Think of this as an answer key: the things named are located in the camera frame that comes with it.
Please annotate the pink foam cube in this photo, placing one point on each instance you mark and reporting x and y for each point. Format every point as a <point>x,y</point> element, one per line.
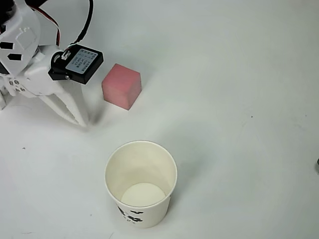
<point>119,85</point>

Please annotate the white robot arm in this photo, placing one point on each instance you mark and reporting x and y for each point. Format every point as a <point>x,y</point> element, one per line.
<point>21,37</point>

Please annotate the white paper cup, black print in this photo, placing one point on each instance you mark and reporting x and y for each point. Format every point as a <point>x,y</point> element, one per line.
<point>139,174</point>

